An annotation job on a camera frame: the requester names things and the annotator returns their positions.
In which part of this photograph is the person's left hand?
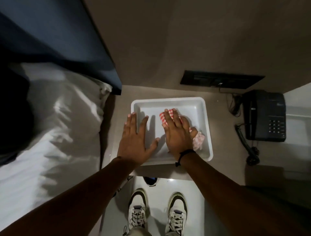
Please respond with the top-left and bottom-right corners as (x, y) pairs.
(117, 112), (160, 166)

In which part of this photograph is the person's right hand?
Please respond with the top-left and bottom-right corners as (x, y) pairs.
(161, 108), (198, 161)

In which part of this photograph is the red white checkered cloth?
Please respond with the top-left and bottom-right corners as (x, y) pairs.
(159, 109), (205, 151)

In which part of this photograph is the white plastic tray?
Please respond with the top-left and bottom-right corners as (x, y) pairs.
(131, 97), (214, 166)

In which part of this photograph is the person's left forearm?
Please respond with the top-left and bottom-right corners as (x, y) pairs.
(0, 156), (140, 236)

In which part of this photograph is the person's right forearm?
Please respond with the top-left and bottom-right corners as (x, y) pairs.
(180, 152), (311, 236)

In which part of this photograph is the black wrist band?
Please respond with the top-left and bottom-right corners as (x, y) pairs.
(175, 149), (196, 167)

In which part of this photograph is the person's left white sneaker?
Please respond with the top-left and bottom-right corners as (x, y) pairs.
(123, 188), (149, 236)

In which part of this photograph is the person's white sneaker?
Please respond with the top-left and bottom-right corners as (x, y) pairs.
(165, 192), (188, 236)
(123, 188), (149, 236)

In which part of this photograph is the black desk telephone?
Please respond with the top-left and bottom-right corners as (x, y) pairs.
(242, 90), (287, 142)

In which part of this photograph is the white pillow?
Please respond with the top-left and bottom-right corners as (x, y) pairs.
(15, 62), (113, 156)

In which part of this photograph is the person's right white sneaker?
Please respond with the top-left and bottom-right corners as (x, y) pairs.
(165, 192), (188, 236)

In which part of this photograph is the dark blue headboard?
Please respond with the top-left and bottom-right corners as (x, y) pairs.
(0, 0), (122, 95)

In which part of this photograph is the thin black cable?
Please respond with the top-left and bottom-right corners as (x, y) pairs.
(218, 83), (243, 117)

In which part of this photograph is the black coiled telephone cord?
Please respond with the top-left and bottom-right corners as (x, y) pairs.
(234, 123), (260, 166)

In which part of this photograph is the black wall socket panel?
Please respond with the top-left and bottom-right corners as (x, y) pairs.
(180, 70), (265, 89)

